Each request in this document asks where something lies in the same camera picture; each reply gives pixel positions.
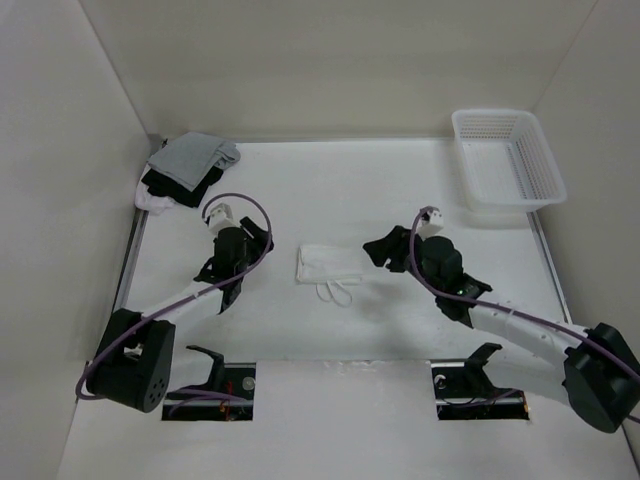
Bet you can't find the white plastic basket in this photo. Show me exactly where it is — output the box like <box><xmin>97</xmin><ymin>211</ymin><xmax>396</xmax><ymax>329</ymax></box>
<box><xmin>451</xmin><ymin>109</ymin><xmax>567</xmax><ymax>214</ymax></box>

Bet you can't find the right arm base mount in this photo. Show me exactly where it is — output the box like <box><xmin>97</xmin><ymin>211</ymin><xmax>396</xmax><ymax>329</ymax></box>
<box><xmin>430</xmin><ymin>343</ymin><xmax>529</xmax><ymax>421</ymax></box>

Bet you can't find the folded grey tank top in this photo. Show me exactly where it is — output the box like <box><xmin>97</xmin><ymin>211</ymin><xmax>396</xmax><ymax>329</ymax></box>
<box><xmin>149</xmin><ymin>132</ymin><xmax>241</xmax><ymax>190</ymax></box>

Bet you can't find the folded black tank top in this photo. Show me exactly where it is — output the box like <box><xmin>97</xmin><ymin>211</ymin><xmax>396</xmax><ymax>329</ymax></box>
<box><xmin>142</xmin><ymin>167</ymin><xmax>224</xmax><ymax>208</ymax></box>

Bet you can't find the white tank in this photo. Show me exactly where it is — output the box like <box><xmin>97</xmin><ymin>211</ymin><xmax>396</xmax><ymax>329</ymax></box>
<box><xmin>134</xmin><ymin>182</ymin><xmax>176</xmax><ymax>216</ymax></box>
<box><xmin>295</xmin><ymin>244</ymin><xmax>365</xmax><ymax>308</ymax></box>

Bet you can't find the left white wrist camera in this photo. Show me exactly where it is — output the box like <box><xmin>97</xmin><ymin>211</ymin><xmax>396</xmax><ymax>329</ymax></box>
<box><xmin>203</xmin><ymin>202</ymin><xmax>239</xmax><ymax>237</ymax></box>

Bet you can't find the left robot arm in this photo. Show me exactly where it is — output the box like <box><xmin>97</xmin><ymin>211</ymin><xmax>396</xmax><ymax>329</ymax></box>
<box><xmin>76</xmin><ymin>217</ymin><xmax>274</xmax><ymax>413</ymax></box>

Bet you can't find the metal table edge rail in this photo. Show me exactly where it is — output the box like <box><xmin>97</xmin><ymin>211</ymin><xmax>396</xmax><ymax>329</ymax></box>
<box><xmin>99</xmin><ymin>133</ymin><xmax>169</xmax><ymax>361</ymax></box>

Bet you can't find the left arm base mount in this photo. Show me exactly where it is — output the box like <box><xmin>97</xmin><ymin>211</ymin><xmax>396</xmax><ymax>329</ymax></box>
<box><xmin>161</xmin><ymin>345</ymin><xmax>257</xmax><ymax>422</ymax></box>

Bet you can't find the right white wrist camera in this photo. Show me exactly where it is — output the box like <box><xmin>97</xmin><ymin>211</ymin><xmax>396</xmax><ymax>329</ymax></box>
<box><xmin>416</xmin><ymin>206</ymin><xmax>444</xmax><ymax>240</ymax></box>

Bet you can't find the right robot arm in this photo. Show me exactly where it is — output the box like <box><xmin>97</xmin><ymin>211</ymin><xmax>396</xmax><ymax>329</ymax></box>
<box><xmin>363</xmin><ymin>226</ymin><xmax>639</xmax><ymax>433</ymax></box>

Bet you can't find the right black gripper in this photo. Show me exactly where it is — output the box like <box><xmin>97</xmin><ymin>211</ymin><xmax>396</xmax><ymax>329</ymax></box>
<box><xmin>363</xmin><ymin>225</ymin><xmax>443</xmax><ymax>296</ymax></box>

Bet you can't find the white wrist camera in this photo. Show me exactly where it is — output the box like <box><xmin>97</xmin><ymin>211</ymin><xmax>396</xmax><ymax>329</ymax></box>
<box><xmin>203</xmin><ymin>202</ymin><xmax>239</xmax><ymax>237</ymax></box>
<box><xmin>416</xmin><ymin>206</ymin><xmax>444</xmax><ymax>240</ymax></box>

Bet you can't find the folded white tank top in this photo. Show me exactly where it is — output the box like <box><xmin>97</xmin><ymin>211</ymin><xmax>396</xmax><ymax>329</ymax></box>
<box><xmin>134</xmin><ymin>182</ymin><xmax>176</xmax><ymax>216</ymax></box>

